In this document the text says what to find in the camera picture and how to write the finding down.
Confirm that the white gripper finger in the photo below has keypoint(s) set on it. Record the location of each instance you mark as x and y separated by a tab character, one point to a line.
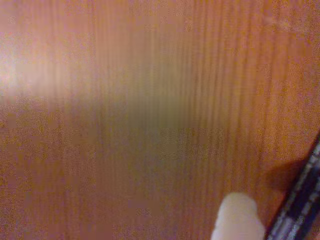
237	217

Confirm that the black pen with red end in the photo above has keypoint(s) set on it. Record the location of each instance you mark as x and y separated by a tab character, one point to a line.
300	200

